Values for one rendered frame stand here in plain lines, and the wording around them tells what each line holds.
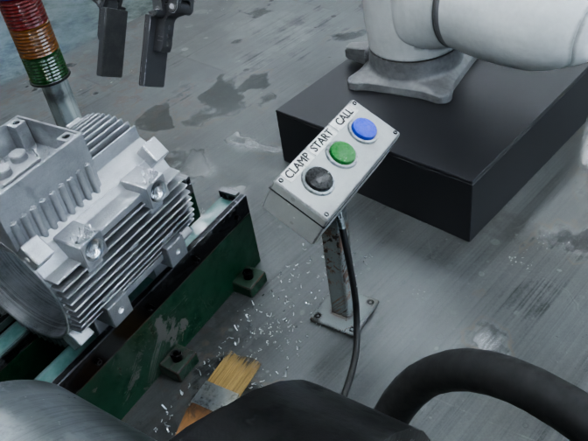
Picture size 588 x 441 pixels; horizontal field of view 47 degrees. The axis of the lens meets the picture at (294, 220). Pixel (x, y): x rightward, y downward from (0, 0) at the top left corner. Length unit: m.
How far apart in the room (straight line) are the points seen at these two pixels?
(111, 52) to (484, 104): 0.59
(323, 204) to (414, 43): 0.45
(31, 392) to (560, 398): 0.36
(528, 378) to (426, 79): 0.88
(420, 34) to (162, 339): 0.57
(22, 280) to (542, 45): 0.70
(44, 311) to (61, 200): 0.17
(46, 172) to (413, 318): 0.49
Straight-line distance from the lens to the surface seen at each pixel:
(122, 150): 0.78
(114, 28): 0.75
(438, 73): 1.12
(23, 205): 0.69
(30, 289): 0.86
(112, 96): 1.54
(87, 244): 0.69
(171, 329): 0.89
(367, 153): 0.75
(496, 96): 1.11
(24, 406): 0.48
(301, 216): 0.69
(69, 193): 0.72
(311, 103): 1.14
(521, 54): 0.96
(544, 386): 0.27
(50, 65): 1.10
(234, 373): 0.87
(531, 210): 1.08
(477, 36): 0.98
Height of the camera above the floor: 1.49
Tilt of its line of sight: 40 degrees down
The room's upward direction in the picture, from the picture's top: 10 degrees counter-clockwise
